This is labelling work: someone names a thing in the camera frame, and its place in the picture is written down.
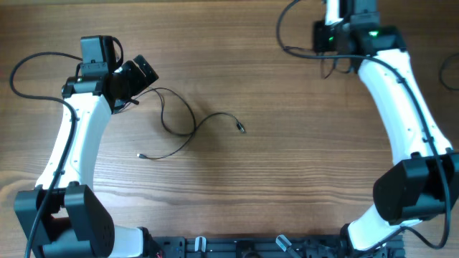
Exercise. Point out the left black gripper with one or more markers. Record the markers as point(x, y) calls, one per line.
point(140, 82)

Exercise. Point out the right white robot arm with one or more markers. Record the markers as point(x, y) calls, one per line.
point(423, 181)

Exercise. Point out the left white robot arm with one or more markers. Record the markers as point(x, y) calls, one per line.
point(61, 216)

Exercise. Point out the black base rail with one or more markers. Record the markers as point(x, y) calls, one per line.
point(312, 246)

